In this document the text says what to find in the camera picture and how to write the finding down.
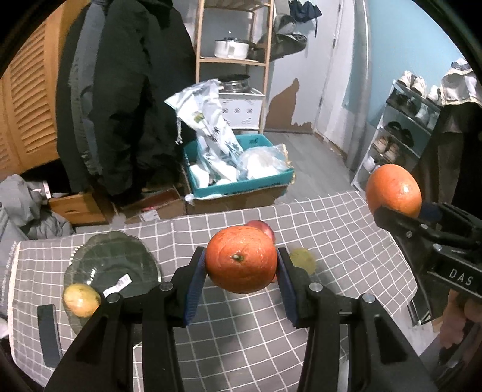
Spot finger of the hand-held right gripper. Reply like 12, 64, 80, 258
421, 201, 482, 242
374, 205, 452, 264

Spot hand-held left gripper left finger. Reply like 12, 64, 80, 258
44, 247, 207, 392

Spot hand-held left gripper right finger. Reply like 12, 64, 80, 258
277, 247, 439, 392

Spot yellow pear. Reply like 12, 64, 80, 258
289, 248, 318, 276
63, 283, 102, 318

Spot orange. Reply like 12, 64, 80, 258
205, 225, 278, 295
365, 164, 422, 219

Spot red apple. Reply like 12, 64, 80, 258
246, 220, 276, 244

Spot dark glass plate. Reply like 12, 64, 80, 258
63, 231, 163, 336

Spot person's right hand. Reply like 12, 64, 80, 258
440, 299, 482, 351

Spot grey checkered tablecloth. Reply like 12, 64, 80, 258
0, 190, 420, 392

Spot group of assorted shoes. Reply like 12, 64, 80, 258
363, 70, 443, 172

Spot flat cardboard box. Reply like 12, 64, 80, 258
120, 186, 187, 223

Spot large cardboard box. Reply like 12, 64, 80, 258
181, 166, 289, 215

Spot grey shoe rack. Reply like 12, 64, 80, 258
350, 79, 443, 189

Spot teal crate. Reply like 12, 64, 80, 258
183, 134, 295, 198

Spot white lace cloth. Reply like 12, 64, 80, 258
440, 58, 482, 107

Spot clear plastic bag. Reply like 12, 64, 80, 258
237, 145, 289, 181

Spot grey pipe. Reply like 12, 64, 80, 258
346, 0, 373, 182

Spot wooden drawer box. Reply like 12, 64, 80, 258
48, 191, 106, 226

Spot dark rectangular device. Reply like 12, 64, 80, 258
37, 305, 63, 368

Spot white printed plastic bag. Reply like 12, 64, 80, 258
164, 79, 243, 185

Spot white door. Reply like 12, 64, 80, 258
314, 0, 358, 151

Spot white lattice basket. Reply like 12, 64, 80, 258
218, 88, 266, 131

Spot grey clothes pile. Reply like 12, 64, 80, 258
0, 174, 74, 240

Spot black jacket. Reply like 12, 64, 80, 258
56, 11, 89, 193

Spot black hooded coat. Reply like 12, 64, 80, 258
85, 0, 196, 197

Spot steel pot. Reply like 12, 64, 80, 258
219, 74, 251, 93

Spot olive hanging bags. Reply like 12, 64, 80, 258
269, 15, 307, 61

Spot grey-blue jacket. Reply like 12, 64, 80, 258
70, 0, 110, 174

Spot dark folded umbrella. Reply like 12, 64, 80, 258
288, 0, 322, 21

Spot white pot with lid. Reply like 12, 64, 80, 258
214, 37, 250, 59

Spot wooden shelf rack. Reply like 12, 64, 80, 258
194, 0, 275, 134

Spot wooden louvered wardrobe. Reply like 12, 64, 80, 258
0, 0, 76, 178

